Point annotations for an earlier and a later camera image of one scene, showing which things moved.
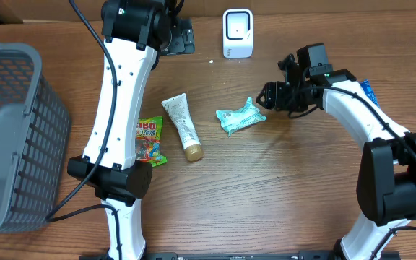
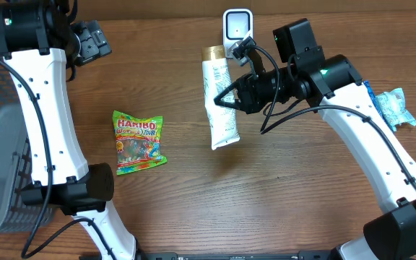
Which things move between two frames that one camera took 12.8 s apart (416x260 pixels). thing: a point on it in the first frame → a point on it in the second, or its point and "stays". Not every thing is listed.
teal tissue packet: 234,119 → 392,104
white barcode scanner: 237,33 stays
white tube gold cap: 179,111 → 223,122
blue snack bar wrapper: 369,91 stays
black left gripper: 183,35 → 95,42
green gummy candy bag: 148,140 stays
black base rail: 226,256 stays
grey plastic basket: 23,133 stays
